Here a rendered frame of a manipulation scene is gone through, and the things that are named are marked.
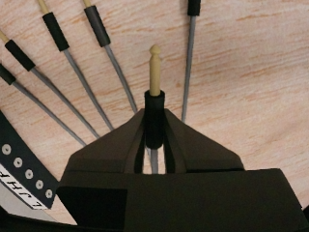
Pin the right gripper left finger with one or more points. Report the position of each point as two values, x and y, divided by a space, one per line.
116 150

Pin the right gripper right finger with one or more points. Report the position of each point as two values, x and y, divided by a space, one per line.
194 152

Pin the black jack plug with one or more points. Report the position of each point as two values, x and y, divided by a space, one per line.
193 7
96 23
6 76
53 27
17 53
154 104

